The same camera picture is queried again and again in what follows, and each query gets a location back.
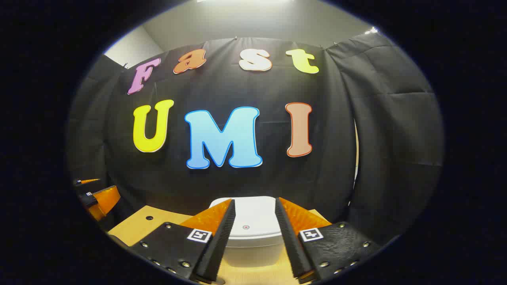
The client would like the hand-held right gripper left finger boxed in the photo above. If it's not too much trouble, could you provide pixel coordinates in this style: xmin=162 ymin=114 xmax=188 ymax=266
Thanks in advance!
xmin=130 ymin=199 xmax=236 ymax=282

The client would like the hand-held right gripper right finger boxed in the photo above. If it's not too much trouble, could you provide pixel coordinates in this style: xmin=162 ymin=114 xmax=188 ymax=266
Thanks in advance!
xmin=275 ymin=197 xmax=381 ymax=284

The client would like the white desktop garbage bin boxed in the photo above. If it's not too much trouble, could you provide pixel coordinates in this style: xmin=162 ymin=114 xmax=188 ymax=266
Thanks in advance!
xmin=209 ymin=196 xmax=286 ymax=268

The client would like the wooden desktop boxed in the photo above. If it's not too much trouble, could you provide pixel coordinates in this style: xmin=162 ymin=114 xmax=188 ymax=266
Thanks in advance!
xmin=108 ymin=205 xmax=331 ymax=285

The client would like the black backdrop cloth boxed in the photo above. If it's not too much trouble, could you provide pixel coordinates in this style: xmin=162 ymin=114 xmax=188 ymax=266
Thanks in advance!
xmin=67 ymin=34 xmax=444 ymax=246

